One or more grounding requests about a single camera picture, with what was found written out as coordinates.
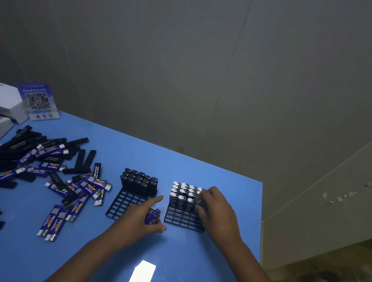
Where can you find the blue code sign stand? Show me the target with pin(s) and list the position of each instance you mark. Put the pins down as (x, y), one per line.
(38, 101)

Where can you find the black grid tray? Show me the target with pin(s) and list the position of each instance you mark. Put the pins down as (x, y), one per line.
(121, 206)
(179, 220)

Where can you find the white cardboard box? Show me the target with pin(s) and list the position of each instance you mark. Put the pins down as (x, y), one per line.
(3, 94)

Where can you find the person's left forearm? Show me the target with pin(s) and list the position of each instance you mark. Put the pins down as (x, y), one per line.
(76, 266)

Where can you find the person's left hand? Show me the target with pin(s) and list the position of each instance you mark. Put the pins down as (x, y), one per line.
(131, 224)

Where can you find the blue silver-capped lighter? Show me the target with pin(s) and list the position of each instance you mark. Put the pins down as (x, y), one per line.
(152, 216)

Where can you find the row of blue lighters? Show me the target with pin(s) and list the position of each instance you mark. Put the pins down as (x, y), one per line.
(180, 196)

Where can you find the pile of mixed lighters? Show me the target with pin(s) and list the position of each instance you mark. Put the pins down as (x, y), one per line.
(18, 146)

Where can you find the person's right hand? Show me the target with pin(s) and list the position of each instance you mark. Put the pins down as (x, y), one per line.
(220, 221)

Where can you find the row of black lighters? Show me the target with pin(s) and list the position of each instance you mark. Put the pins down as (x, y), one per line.
(138, 182)

